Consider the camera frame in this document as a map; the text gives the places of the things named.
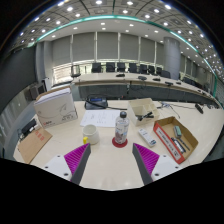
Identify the grey box monitor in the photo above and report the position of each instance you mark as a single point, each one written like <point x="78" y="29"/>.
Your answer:
<point x="37" y="90"/>

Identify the flat brown cardboard sheet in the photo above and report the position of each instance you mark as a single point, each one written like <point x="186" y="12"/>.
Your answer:
<point x="33" y="145"/>

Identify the black marker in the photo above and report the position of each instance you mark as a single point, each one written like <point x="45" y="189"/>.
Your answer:
<point x="145" y="116"/>

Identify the long curved conference desk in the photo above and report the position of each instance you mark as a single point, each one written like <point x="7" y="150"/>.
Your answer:
<point x="106" y="90"/>

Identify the row of black office chairs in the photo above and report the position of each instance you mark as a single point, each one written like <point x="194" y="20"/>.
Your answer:
<point x="121" y="67"/>

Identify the brown cardboard box red side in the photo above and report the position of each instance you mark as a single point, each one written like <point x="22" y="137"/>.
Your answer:
<point x="166" y="128"/>

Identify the white remote control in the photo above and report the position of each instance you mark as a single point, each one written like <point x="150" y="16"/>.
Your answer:
<point x="147" y="137"/>

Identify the silver marker pen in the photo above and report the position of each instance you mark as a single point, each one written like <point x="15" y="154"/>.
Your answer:
<point x="178" y="145"/>

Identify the black electronic device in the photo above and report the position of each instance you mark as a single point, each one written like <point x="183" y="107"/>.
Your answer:
<point x="28" y="127"/>

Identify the black desk microphone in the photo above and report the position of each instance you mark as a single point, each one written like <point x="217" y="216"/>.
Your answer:
<point x="199" y="108"/>

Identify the flat round red coaster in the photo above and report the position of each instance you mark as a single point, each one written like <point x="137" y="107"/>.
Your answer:
<point x="120" y="145"/>

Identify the dark thin pen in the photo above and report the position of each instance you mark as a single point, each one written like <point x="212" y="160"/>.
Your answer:
<point x="185" y="145"/>

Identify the beige compartment organizer box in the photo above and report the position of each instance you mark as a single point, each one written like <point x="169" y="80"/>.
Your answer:
<point x="150" y="106"/>

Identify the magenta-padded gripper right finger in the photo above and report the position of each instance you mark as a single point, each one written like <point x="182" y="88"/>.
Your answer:
<point x="160" y="165"/>

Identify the round ceiling lights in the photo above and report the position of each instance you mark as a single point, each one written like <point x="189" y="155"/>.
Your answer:
<point x="98" y="2"/>

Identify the green board eraser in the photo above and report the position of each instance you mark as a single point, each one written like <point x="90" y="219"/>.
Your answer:
<point x="177" y="132"/>

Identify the white printed paper sheet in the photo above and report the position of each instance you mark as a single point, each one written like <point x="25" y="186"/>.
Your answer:
<point x="98" y="118"/>

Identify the large white cardboard box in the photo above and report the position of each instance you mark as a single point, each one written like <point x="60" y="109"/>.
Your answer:
<point x="55" y="108"/>

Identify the clear black-capped water bottle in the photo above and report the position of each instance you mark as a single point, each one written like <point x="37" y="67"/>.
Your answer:
<point x="121" y="128"/>

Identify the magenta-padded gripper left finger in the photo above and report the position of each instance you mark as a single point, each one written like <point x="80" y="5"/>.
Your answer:
<point x="63" y="165"/>

